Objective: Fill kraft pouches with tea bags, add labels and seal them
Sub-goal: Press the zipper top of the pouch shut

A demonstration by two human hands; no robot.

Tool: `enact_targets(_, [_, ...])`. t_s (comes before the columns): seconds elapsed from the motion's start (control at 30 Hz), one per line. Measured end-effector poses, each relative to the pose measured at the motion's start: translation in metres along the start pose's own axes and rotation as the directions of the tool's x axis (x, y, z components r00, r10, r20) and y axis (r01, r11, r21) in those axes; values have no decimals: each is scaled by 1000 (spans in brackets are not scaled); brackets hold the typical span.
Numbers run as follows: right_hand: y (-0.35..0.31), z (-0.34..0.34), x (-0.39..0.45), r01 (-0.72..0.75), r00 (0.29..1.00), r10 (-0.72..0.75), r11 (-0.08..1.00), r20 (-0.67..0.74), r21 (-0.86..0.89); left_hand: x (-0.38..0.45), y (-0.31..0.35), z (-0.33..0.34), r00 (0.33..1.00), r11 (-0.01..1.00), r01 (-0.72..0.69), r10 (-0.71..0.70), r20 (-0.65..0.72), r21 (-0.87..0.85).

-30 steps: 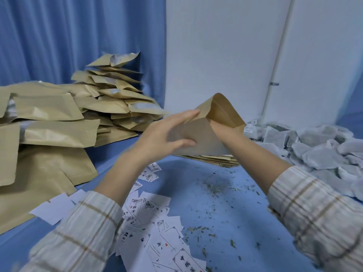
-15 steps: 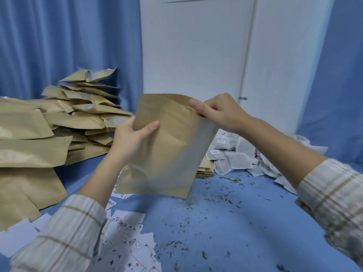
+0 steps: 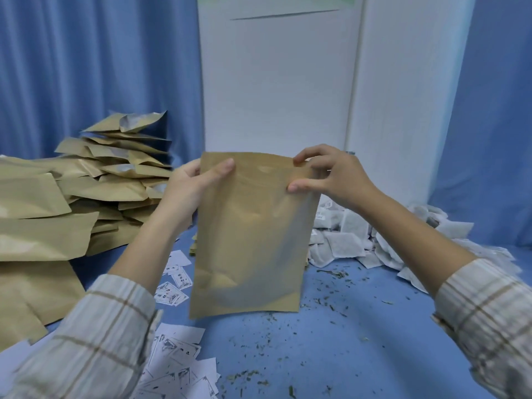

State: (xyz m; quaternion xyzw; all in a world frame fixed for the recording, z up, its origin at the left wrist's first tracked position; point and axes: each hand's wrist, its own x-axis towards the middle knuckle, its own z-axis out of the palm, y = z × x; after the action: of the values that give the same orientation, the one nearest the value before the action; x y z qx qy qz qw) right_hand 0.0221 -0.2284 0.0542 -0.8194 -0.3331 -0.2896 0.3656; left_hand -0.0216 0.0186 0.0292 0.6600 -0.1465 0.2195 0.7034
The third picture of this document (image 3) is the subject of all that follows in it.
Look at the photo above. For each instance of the person's right hand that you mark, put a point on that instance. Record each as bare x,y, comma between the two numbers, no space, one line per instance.
345,178

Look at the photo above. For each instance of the person's left hand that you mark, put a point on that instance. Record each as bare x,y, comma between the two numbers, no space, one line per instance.
183,199

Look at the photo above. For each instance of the stack of kraft pouches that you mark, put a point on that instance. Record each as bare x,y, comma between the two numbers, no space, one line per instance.
193,247

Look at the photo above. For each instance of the pile of white tea bags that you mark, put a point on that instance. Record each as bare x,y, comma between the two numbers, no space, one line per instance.
345,241

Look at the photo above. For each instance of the kraft paper pouch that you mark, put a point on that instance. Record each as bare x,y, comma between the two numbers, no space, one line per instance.
249,228

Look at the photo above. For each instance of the pile of kraft pouches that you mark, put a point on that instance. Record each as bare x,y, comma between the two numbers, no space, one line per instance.
50,211

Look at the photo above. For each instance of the white paper labels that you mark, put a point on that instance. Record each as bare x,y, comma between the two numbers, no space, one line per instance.
178,357

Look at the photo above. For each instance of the person's right forearm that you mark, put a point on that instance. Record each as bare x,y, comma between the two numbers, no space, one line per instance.
469,295

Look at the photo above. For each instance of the person's left forearm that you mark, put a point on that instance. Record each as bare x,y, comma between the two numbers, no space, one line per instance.
95,336

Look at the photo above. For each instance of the blue curtain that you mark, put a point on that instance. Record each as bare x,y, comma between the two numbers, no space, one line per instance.
83,58
490,120

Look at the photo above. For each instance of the blue table cover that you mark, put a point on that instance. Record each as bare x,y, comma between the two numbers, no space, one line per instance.
374,357

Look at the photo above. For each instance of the white wall pipe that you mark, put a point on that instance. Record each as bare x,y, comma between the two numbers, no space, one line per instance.
355,58

